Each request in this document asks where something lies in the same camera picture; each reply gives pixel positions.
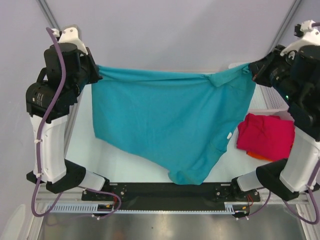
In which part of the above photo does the white plastic perforated basket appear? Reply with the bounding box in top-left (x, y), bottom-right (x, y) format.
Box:
top-left (221, 62), bottom-right (291, 123)

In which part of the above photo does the aluminium corner post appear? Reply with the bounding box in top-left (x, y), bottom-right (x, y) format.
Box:
top-left (269, 0), bottom-right (303, 50)
top-left (36, 0), bottom-right (61, 30)

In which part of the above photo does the folded orange t shirt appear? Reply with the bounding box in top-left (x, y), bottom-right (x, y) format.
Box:
top-left (246, 151), bottom-right (269, 161)

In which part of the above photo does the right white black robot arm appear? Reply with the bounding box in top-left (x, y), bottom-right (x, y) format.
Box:
top-left (230, 44), bottom-right (320, 201)

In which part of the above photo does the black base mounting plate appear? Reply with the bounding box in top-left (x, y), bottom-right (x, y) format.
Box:
top-left (81, 181), bottom-right (262, 211)

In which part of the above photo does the right aluminium corner post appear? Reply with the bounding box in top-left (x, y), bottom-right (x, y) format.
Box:
top-left (269, 0), bottom-right (303, 50)

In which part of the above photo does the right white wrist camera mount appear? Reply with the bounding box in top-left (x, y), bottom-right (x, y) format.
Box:
top-left (280, 20), bottom-right (320, 57)

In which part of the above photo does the teal t shirt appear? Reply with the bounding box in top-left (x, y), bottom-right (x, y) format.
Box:
top-left (91, 64), bottom-right (256, 185)

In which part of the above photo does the folded red t shirt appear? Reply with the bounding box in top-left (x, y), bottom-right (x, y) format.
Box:
top-left (236, 113), bottom-right (295, 161)

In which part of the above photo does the left aluminium corner post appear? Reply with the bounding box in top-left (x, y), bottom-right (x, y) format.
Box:
top-left (36, 0), bottom-right (61, 30)

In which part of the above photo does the white slotted cable duct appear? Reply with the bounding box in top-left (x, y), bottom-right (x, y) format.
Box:
top-left (51, 202), bottom-right (249, 215)

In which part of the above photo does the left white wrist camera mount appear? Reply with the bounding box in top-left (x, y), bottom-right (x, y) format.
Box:
top-left (51, 24), bottom-right (89, 55)

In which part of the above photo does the aluminium frame rail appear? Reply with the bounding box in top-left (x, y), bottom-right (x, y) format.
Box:
top-left (35, 187), bottom-right (310, 205)

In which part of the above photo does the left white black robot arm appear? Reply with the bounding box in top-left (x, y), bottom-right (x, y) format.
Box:
top-left (25, 43), bottom-right (111, 200)

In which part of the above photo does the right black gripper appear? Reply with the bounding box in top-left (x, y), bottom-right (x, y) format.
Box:
top-left (249, 44), bottom-right (305, 108)

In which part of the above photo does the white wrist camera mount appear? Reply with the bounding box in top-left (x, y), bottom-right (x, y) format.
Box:
top-left (280, 20), bottom-right (320, 57)
top-left (51, 24), bottom-right (89, 55)

